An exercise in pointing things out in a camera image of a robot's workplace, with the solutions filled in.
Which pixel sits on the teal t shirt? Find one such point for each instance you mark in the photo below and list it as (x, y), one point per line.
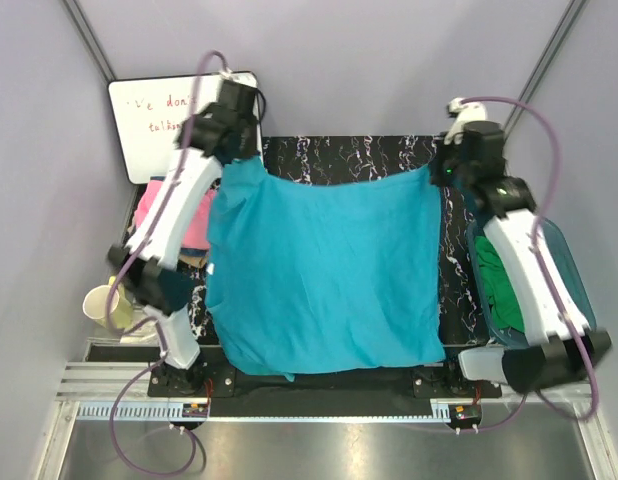
(309, 279)

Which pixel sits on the teal plastic basin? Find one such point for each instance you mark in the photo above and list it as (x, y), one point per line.
(537, 260)

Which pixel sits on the yellow green mug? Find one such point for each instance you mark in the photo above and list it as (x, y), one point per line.
(107, 306)

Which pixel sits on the green t shirt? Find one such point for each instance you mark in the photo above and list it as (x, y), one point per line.
(501, 298)

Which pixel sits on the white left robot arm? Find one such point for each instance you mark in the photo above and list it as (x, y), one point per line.
(222, 125)

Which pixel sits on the aluminium frame rail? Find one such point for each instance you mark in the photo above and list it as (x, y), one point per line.
(106, 379)

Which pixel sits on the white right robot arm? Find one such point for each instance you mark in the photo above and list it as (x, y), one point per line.
(562, 347)

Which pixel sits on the beige folded t shirt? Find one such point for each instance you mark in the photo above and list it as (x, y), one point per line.
(193, 257)

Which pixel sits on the black white manual booklet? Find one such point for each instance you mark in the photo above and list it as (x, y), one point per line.
(145, 336)

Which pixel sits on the white dry erase board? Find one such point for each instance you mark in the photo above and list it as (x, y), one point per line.
(148, 115)

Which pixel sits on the pink folded t shirt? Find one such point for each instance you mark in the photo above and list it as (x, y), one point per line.
(195, 241)

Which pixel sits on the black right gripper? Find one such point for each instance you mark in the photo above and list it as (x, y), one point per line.
(442, 148)

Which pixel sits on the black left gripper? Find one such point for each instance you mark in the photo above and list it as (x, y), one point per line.
(251, 148)

